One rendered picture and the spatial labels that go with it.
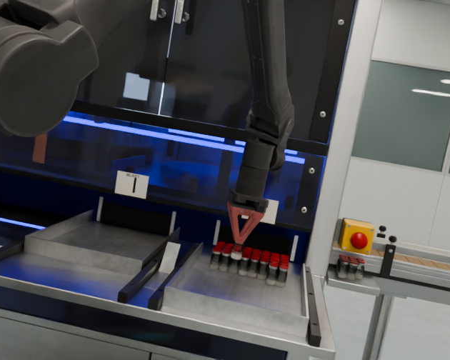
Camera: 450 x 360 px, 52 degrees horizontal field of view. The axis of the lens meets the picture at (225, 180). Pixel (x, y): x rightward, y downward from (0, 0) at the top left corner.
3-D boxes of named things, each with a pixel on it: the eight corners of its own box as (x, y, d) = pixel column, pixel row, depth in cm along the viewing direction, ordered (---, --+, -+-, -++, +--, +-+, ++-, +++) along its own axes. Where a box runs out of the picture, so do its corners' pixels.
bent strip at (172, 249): (163, 266, 104) (168, 241, 103) (176, 269, 104) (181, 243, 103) (143, 286, 90) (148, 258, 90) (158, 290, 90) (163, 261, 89)
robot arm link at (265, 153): (242, 134, 91) (269, 140, 88) (255, 138, 97) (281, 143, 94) (235, 168, 91) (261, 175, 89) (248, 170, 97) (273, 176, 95)
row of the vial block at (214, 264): (210, 266, 109) (213, 247, 109) (285, 282, 107) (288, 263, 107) (208, 268, 107) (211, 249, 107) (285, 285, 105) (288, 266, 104)
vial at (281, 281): (275, 283, 105) (278, 263, 105) (285, 285, 105) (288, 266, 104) (275, 286, 103) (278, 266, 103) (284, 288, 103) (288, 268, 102)
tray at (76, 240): (90, 221, 132) (92, 208, 131) (178, 238, 129) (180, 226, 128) (23, 251, 98) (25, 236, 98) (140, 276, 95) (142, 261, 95)
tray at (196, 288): (199, 255, 117) (201, 242, 117) (301, 276, 114) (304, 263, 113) (161, 304, 84) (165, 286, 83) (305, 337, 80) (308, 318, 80)
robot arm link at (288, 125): (252, 102, 91) (291, 118, 88) (271, 111, 101) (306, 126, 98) (228, 158, 93) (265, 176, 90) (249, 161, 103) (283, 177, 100)
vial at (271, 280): (266, 281, 106) (269, 261, 105) (275, 283, 105) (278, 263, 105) (265, 283, 103) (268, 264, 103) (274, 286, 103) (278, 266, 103)
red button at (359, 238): (348, 244, 115) (351, 228, 114) (363, 247, 114) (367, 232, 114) (349, 248, 111) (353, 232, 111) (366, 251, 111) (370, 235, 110)
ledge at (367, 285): (323, 269, 130) (323, 263, 130) (368, 278, 129) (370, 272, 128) (326, 286, 116) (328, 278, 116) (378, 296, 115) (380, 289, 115)
